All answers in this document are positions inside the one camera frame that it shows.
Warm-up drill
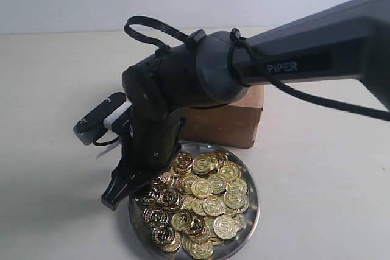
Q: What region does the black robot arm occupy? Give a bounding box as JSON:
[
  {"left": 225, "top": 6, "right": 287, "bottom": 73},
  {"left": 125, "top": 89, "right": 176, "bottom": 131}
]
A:
[{"left": 101, "top": 0, "right": 389, "bottom": 210}]

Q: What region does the brown cardboard slotted box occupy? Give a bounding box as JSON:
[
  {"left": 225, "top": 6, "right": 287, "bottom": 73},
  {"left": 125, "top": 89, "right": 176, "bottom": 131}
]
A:
[{"left": 180, "top": 85, "right": 264, "bottom": 149}]

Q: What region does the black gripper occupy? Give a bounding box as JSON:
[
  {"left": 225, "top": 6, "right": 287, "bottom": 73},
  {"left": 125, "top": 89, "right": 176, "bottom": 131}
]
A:
[{"left": 101, "top": 105, "right": 183, "bottom": 211}]

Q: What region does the round steel plate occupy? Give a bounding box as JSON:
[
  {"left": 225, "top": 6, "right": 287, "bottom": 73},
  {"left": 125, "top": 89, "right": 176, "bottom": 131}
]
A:
[{"left": 128, "top": 142, "right": 260, "bottom": 259}]

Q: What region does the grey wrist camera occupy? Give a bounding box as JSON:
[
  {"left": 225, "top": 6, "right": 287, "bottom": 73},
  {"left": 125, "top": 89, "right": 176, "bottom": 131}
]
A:
[{"left": 73, "top": 92, "right": 132, "bottom": 146}]

